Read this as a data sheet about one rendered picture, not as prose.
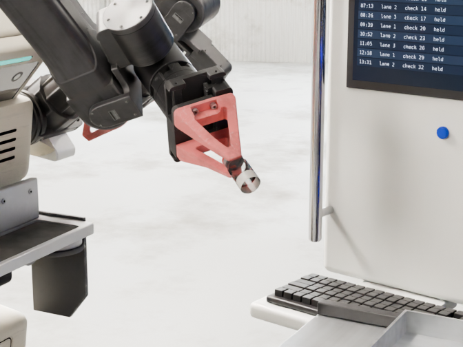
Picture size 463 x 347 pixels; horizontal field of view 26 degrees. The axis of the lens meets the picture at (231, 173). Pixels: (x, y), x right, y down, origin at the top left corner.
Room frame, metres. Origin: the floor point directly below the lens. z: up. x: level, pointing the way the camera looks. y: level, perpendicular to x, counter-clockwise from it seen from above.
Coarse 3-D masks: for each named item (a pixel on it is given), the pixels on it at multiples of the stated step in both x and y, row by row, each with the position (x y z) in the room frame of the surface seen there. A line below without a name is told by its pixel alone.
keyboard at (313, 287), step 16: (288, 288) 1.69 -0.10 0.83; (304, 288) 1.70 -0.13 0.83; (320, 288) 1.69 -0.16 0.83; (336, 288) 1.69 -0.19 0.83; (352, 288) 1.69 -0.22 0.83; (368, 288) 1.69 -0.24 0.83; (288, 304) 1.65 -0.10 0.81; (304, 304) 1.64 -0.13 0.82; (368, 304) 1.61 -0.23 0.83; (384, 304) 1.62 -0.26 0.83; (400, 304) 1.62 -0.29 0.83; (416, 304) 1.61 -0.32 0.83; (432, 304) 1.61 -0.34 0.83
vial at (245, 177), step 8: (224, 160) 0.98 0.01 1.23; (232, 160) 0.97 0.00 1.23; (240, 160) 0.96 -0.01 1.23; (232, 168) 0.96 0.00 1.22; (240, 168) 0.96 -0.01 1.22; (248, 168) 0.96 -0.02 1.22; (232, 176) 0.96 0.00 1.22; (240, 176) 0.95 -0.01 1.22; (248, 176) 0.95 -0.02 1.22; (256, 176) 0.95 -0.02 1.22; (240, 184) 0.95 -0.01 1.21; (248, 184) 0.95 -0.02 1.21; (256, 184) 0.95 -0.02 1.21; (248, 192) 0.95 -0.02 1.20
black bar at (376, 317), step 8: (320, 304) 1.44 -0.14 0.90; (328, 304) 1.43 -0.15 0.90; (336, 304) 1.43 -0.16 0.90; (344, 304) 1.43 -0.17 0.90; (352, 304) 1.43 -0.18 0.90; (320, 312) 1.44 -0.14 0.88; (328, 312) 1.43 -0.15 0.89; (336, 312) 1.42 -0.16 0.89; (344, 312) 1.42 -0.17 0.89; (352, 312) 1.41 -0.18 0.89; (360, 312) 1.41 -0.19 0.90; (368, 312) 1.40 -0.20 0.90; (376, 312) 1.40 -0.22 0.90; (384, 312) 1.40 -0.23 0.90; (392, 312) 1.40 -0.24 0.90; (352, 320) 1.41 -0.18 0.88; (360, 320) 1.41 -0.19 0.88; (368, 320) 1.40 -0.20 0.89; (376, 320) 1.39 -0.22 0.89; (384, 320) 1.39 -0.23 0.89; (392, 320) 1.38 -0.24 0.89
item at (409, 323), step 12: (408, 312) 1.36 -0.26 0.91; (420, 312) 1.36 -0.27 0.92; (396, 324) 1.33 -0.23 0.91; (408, 324) 1.36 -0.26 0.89; (420, 324) 1.36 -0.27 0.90; (432, 324) 1.35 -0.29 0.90; (444, 324) 1.34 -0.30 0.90; (456, 324) 1.33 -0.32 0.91; (384, 336) 1.28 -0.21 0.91; (396, 336) 1.33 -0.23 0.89; (408, 336) 1.35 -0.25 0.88; (420, 336) 1.35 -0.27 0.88; (432, 336) 1.35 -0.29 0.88; (444, 336) 1.34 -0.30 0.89; (456, 336) 1.33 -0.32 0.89
